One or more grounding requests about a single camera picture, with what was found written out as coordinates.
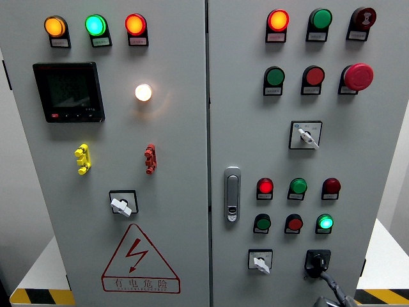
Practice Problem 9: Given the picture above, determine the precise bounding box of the black knob turn switch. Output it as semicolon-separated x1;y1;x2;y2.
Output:
303;249;332;279

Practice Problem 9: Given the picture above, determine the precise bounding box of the black yellow striped tape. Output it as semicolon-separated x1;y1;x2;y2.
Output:
353;289;409;306
9;288;76;306

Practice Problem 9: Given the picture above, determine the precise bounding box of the small green lamp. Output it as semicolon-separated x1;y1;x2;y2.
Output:
316;214;334;230
289;177;308;195

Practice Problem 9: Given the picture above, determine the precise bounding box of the small red push button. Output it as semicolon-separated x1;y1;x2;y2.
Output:
285;214;304;232

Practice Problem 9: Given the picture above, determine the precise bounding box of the small green push button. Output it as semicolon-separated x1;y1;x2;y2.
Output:
254;213;272;231

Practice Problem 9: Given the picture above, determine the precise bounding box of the small red lamp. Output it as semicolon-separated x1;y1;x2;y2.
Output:
256;177;275;195
321;177;342;195

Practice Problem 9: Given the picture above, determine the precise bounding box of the silver door lock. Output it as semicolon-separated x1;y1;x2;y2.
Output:
223;166;242;224

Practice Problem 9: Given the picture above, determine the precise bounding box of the pale grey cabinet door with lock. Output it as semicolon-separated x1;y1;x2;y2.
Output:
206;0;409;307

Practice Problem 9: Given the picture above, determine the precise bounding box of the red warning triangle sticker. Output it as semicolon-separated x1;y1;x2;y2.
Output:
101;223;181;294

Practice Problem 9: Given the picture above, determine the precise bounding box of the large red stop button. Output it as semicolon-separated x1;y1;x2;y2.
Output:
343;63;374;92

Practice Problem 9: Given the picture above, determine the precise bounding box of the large red push button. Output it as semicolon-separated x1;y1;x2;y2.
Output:
302;65;326;87

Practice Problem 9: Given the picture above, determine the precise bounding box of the large green push button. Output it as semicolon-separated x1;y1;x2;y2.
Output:
264;66;286;87
309;8;333;31

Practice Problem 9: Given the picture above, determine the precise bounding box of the dark red buzzer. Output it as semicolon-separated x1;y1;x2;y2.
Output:
350;6;377;31

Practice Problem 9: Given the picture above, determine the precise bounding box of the large red lamp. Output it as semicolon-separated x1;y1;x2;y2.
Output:
266;9;290;33
124;13;148;36

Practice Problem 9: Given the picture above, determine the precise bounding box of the white lamp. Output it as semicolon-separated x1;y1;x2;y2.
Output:
134;83;153;102

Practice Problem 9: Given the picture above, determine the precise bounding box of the black display meter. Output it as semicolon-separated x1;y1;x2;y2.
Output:
32;62;106;123

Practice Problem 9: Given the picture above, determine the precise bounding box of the large green lamp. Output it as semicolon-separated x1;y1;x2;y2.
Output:
84;14;107;37

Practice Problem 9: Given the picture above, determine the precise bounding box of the large yellow lamp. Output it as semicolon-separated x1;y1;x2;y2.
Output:
43;15;67;38

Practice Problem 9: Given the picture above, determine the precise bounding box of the turn switch long white handle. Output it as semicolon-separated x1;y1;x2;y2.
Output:
288;120;323;151

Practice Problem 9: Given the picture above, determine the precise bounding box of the small red handle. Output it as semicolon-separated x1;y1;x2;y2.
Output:
144;143;157;175

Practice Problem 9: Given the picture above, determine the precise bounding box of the small yellow handle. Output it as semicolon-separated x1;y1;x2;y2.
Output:
74;143;92;175

